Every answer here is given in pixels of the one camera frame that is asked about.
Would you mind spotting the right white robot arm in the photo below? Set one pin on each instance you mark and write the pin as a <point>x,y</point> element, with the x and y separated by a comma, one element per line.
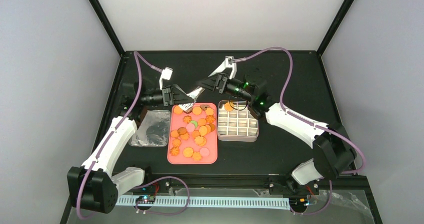
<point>331,151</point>

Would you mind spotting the light blue slotted cable duct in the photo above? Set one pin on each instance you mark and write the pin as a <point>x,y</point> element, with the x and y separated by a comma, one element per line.
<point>218,202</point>

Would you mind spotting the chocolate ring cookie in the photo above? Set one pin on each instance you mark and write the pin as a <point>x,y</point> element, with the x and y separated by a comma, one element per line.
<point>189,110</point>

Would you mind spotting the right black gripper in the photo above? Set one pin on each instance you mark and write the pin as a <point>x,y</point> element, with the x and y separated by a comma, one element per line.
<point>218,82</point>

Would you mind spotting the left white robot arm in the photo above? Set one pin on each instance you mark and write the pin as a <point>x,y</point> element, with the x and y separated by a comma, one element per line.
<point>93,186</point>

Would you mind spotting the pink cookie tray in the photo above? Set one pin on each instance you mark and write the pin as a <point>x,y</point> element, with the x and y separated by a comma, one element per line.
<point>183,147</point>

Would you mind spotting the pink round cookie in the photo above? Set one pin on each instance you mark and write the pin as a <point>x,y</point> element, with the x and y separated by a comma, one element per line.
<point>204,152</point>

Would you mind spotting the round orange cookie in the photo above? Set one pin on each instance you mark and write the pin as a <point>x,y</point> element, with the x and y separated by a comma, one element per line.
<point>228,107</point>

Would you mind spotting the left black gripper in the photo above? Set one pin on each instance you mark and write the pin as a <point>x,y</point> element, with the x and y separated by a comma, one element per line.
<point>168,97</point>

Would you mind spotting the beige compartment box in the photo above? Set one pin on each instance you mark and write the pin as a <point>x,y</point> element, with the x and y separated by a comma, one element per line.
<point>238,125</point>

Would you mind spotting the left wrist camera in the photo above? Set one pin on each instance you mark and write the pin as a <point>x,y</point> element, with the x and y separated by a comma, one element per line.
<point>165,75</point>

